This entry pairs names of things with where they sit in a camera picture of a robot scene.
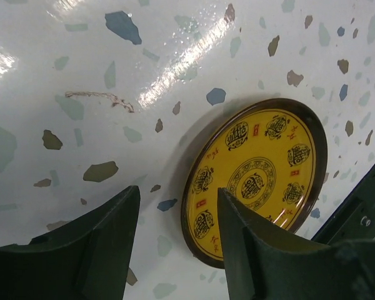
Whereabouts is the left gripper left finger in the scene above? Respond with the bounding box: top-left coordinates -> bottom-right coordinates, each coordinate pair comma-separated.
0,186 -> 141,299

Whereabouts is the yellow patterned plate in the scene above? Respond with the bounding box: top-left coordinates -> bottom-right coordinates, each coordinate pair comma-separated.
181,98 -> 328,269

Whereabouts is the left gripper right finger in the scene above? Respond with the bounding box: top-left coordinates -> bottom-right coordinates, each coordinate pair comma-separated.
217,188 -> 375,299

